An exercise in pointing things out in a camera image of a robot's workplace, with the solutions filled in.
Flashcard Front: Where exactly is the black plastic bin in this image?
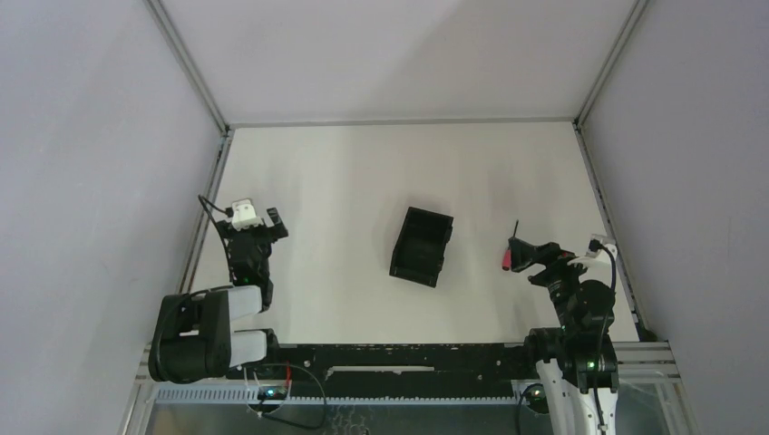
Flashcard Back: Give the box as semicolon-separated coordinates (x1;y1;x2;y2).
389;207;453;288

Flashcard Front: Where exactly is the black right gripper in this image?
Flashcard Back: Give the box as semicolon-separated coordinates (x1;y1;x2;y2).
510;236;599;333

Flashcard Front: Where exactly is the black looping base cable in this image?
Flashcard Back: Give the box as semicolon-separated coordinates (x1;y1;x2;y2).
245;362;329;431

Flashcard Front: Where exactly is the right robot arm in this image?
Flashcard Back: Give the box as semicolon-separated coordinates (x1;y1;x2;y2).
502;236;619;434

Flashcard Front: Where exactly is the black mounting rail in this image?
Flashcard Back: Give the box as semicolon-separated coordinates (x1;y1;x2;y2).
227;343;538;400

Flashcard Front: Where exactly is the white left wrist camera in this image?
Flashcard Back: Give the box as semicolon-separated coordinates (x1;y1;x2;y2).
230;198;264;231

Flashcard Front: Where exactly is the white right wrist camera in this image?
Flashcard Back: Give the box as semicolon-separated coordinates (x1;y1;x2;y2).
568;235;618;268

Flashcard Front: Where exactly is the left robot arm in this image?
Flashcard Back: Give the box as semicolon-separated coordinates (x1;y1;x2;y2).
148;201;288;384

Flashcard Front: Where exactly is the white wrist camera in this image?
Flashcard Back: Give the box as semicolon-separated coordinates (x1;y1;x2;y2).
568;235;618;268
230;198;264;231

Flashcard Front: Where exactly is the black right camera cable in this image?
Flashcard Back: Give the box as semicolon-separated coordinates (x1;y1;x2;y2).
590;239;618;362

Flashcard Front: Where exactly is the black camera cable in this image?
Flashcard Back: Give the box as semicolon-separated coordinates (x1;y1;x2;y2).
590;239;618;362
198;194;236;284

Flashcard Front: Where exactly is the small green circuit board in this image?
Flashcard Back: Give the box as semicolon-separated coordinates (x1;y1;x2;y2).
258;387;287;401

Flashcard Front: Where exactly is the black left camera cable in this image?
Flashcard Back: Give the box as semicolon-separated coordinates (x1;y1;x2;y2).
198;194;236;284

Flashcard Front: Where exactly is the red-handled screwdriver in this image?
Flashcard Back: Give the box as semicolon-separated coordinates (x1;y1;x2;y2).
501;220;519;271

